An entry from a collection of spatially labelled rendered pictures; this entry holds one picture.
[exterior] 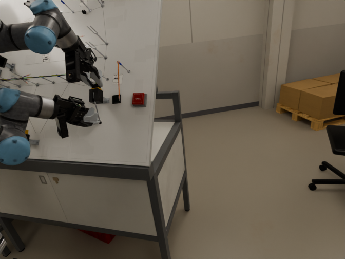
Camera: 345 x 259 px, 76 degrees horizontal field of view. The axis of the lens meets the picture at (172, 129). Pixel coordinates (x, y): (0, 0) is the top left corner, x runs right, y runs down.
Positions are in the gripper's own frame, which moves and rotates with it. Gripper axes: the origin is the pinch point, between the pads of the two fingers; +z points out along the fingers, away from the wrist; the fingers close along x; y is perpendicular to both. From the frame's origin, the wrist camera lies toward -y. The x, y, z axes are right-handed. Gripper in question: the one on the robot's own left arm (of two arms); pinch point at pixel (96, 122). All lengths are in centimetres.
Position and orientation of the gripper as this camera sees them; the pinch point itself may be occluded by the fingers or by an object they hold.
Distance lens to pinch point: 99.8
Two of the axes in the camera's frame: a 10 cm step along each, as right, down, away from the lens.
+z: 5.7, 1.2, 8.1
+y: 5.5, -7.9, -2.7
